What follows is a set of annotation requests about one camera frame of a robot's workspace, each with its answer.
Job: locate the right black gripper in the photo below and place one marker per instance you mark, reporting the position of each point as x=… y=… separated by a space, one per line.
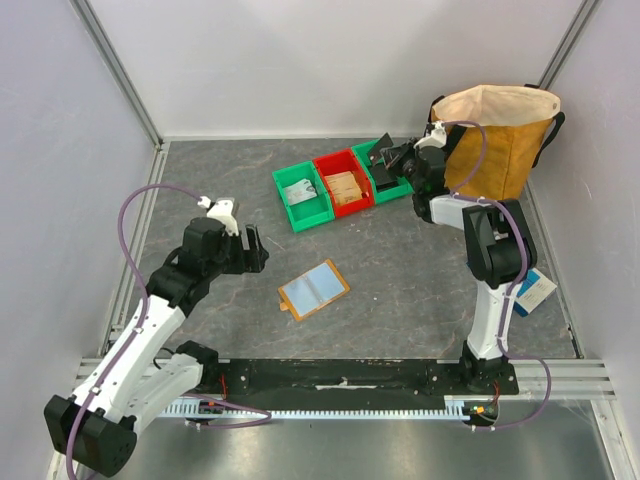
x=395 y=156

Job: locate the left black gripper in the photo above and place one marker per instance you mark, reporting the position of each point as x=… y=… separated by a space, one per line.
x=254 y=258

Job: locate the black credit card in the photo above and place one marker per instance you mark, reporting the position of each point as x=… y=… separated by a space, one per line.
x=379 y=153

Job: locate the orange leather card holder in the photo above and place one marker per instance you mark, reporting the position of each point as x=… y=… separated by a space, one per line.
x=312 y=291

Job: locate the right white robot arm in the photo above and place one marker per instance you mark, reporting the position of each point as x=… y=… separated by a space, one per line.
x=499 y=247

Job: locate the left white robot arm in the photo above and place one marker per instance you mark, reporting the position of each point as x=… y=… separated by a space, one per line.
x=98 y=425

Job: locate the brown cards in red bin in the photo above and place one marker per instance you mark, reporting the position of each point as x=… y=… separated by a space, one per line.
x=344 y=188

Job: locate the black wallet in bin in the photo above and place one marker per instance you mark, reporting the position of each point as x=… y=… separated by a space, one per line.
x=384 y=182

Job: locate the right green plastic bin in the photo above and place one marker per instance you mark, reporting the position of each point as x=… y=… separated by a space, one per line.
x=360 y=151

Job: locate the green plastic bin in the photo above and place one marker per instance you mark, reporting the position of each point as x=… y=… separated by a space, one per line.
x=309 y=214
x=360 y=151

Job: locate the red plastic bin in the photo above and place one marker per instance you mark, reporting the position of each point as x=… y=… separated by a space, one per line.
x=341 y=161

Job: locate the left green plastic bin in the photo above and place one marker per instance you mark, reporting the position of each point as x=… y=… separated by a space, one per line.
x=309 y=214

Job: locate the mustard tote bag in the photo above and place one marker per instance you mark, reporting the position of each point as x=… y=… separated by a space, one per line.
x=495 y=136

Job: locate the blue razor package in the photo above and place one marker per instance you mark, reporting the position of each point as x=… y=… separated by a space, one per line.
x=535 y=289

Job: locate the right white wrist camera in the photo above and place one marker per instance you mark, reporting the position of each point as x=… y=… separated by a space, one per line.
x=435 y=136

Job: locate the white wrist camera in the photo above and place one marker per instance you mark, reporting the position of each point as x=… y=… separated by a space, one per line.
x=435 y=136
x=224 y=210

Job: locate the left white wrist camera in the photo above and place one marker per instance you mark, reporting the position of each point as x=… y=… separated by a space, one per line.
x=224 y=210

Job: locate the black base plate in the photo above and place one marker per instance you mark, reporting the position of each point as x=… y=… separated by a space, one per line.
x=352 y=384

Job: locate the slotted cable duct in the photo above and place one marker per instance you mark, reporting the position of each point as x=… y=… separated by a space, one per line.
x=193 y=409

